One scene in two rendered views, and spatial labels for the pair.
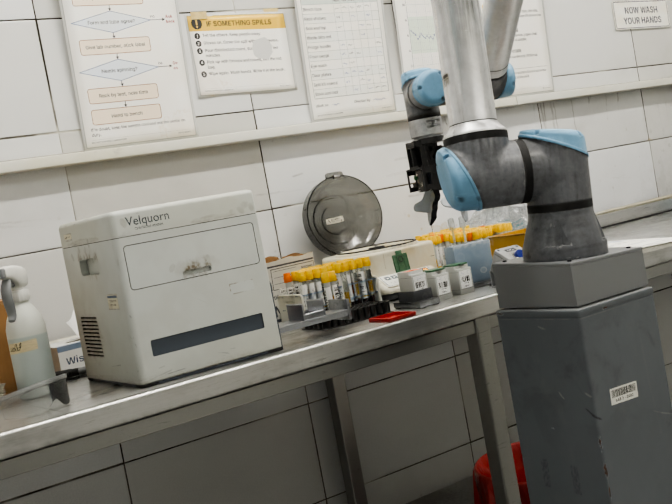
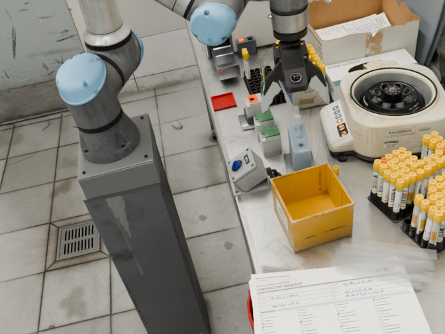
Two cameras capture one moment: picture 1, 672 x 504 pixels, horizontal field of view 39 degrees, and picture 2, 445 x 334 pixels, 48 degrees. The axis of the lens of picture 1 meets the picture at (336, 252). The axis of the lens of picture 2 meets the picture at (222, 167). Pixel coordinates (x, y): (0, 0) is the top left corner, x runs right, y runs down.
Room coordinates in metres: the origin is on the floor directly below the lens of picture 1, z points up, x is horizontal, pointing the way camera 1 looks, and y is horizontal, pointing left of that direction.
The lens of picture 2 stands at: (2.50, -1.15, 1.73)
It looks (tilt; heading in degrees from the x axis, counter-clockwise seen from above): 42 degrees down; 121
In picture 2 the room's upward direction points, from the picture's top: 11 degrees counter-clockwise
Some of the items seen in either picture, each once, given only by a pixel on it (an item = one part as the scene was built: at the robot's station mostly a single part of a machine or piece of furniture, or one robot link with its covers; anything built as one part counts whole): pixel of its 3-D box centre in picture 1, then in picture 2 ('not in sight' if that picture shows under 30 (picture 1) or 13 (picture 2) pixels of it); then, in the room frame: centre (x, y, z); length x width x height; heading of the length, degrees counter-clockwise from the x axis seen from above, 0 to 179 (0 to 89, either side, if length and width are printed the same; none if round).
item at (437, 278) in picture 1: (436, 284); (264, 126); (2.07, -0.20, 0.91); 0.05 x 0.04 x 0.07; 34
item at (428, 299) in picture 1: (415, 297); (255, 116); (2.02, -0.15, 0.89); 0.09 x 0.05 x 0.04; 34
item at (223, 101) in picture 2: (392, 316); (223, 101); (1.90, -0.09, 0.88); 0.07 x 0.07 x 0.01; 34
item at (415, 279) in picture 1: (413, 285); (254, 108); (2.02, -0.15, 0.92); 0.05 x 0.04 x 0.06; 34
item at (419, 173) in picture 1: (429, 165); (291, 51); (2.17, -0.24, 1.17); 0.09 x 0.08 x 0.12; 116
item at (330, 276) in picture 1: (343, 294); (261, 73); (1.99, 0.00, 0.93); 0.17 x 0.09 x 0.11; 124
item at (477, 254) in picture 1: (469, 265); (299, 152); (2.20, -0.30, 0.92); 0.10 x 0.07 x 0.10; 116
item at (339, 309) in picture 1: (297, 317); (223, 54); (1.82, 0.10, 0.92); 0.21 x 0.07 x 0.05; 124
